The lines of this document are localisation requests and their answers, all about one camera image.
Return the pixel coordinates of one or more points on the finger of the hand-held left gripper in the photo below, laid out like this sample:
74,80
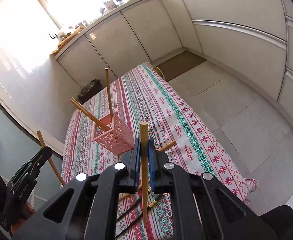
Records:
42,158

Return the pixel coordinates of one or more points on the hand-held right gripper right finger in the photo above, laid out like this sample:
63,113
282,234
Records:
186,205

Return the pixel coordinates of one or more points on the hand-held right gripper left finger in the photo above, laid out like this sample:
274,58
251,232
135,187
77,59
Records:
104,205

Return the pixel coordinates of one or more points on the light wooden chopstick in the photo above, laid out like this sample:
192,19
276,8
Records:
87,110
144,132
84,112
55,167
108,92

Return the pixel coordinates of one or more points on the pink perforated chopstick holder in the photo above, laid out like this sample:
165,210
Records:
111,140

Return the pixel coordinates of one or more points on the person's left hand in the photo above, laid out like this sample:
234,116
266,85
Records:
29,208

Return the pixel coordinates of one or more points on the frosted glass door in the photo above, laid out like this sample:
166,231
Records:
14,127

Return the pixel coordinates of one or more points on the black trash bin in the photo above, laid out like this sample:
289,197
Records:
91,91

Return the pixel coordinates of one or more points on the person's dark trouser leg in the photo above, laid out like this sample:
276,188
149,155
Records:
276,222

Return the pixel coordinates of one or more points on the patterned tablecloth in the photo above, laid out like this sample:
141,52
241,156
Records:
161,105

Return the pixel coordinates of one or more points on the yellow cloth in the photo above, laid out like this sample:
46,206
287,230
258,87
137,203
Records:
66,41

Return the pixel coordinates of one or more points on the yellow plastic stool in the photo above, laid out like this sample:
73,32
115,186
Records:
160,71

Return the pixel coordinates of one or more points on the brown floor mat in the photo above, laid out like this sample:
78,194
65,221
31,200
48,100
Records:
181,65

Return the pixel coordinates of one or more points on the row of small jars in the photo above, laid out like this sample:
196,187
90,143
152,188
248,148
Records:
82,24

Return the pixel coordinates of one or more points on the white framed window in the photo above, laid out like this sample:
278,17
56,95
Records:
81,0

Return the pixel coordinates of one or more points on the white kitchen base cabinet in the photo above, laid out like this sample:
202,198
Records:
224,5

